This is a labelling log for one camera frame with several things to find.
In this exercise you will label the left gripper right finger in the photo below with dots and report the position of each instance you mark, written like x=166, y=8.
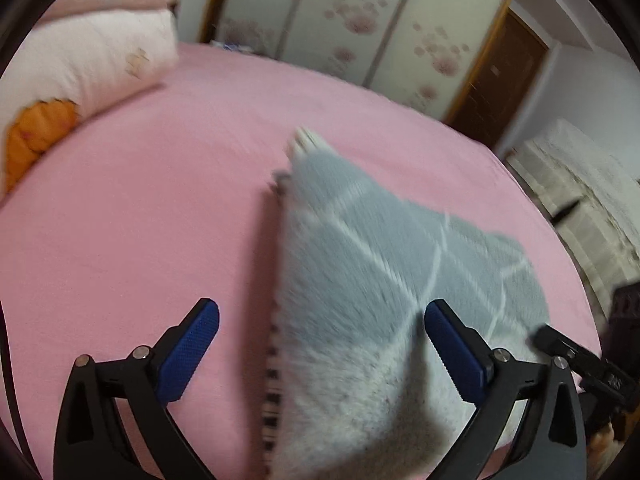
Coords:
x=550, y=441

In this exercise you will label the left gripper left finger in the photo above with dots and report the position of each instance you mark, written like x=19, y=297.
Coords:
x=111, y=408

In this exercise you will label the grey diamond knit sweater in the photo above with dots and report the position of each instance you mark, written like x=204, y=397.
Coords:
x=364, y=394

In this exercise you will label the person right hand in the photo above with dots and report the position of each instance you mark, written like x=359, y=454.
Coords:
x=603, y=448

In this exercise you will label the striped folded garment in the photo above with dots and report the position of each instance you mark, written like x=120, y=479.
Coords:
x=271, y=406

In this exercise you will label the cream lace covered furniture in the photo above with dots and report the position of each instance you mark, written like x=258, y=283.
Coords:
x=592, y=204

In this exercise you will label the pink bed blanket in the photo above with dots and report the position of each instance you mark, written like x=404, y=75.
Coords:
x=120, y=229

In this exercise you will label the dark brown wooden door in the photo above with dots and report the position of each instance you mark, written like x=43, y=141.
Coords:
x=500, y=86

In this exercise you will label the pink cartoon folded quilt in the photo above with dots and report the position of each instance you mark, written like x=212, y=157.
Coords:
x=71, y=69

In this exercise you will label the floral sliding wardrobe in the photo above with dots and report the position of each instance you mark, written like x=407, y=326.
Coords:
x=420, y=53

